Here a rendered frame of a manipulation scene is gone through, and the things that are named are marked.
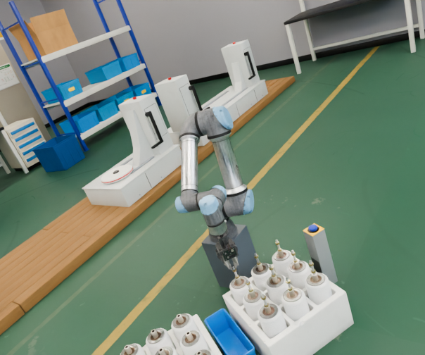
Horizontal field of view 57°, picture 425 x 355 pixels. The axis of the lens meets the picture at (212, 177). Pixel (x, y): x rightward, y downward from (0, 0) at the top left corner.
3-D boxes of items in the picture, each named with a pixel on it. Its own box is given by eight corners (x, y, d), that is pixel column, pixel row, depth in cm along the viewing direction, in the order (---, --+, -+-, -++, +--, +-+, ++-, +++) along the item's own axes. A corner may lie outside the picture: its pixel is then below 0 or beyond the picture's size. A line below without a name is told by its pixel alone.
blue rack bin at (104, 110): (84, 124, 653) (79, 113, 644) (101, 115, 678) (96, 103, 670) (103, 121, 622) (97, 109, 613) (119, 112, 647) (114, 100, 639)
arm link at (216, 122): (231, 211, 202) (200, 109, 188) (258, 207, 197) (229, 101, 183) (225, 222, 191) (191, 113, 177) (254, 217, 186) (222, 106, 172)
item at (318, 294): (309, 317, 166) (300, 284, 159) (319, 301, 172) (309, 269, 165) (331, 323, 160) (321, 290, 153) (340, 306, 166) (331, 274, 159)
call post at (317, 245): (316, 282, 193) (302, 230, 181) (328, 274, 195) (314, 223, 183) (326, 289, 187) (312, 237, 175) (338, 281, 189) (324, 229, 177)
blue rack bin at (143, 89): (120, 104, 711) (115, 94, 702) (134, 96, 736) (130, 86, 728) (138, 101, 680) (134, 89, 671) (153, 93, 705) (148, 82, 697)
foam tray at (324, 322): (233, 322, 187) (221, 295, 180) (297, 280, 199) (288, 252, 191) (281, 379, 153) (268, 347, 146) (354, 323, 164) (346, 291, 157)
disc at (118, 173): (95, 184, 352) (93, 179, 350) (119, 167, 372) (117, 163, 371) (116, 184, 333) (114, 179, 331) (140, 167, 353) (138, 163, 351)
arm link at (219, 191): (200, 187, 170) (194, 200, 161) (224, 182, 167) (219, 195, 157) (206, 201, 174) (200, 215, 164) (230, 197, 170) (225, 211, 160)
